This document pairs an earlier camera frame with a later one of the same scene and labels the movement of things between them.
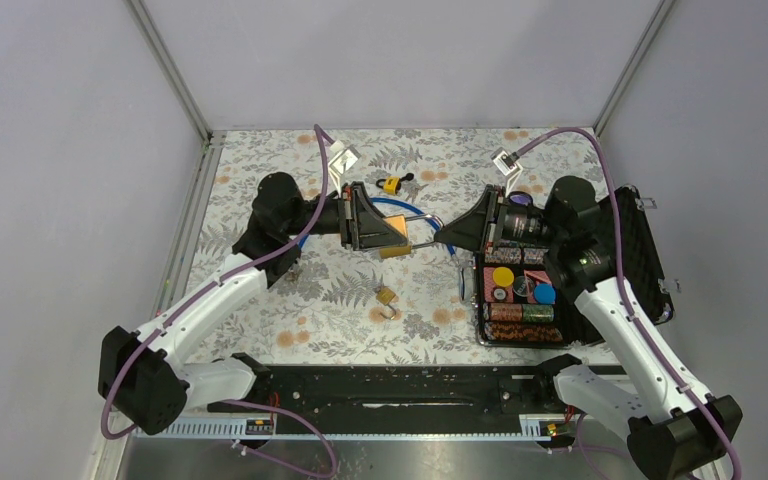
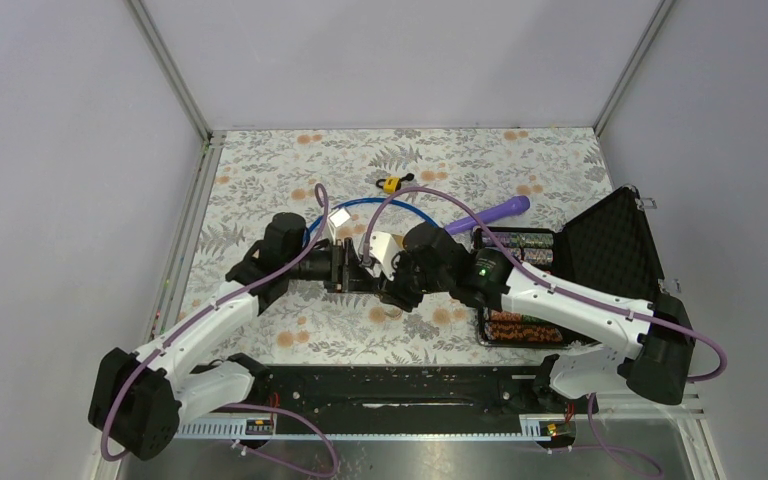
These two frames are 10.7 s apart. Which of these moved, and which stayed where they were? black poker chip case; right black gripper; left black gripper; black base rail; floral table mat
Moved: right black gripper; left black gripper
Stayed: black poker chip case; floral table mat; black base rail
